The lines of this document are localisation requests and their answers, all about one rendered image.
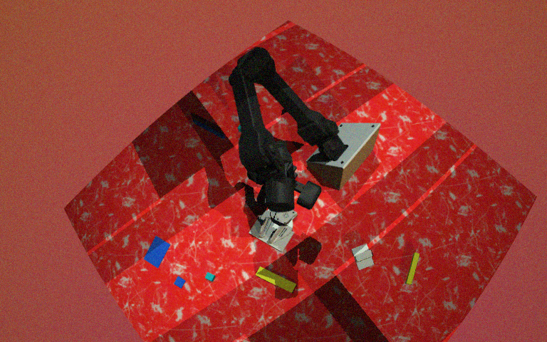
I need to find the small blue block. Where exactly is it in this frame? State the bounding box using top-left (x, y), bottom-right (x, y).
top-left (174, 276), bottom-right (185, 288)

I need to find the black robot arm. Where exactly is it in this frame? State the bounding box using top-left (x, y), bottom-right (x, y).
top-left (229, 47), bottom-right (348, 212)

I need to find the blue flat plate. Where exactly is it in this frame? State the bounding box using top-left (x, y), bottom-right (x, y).
top-left (144, 236), bottom-right (170, 268)

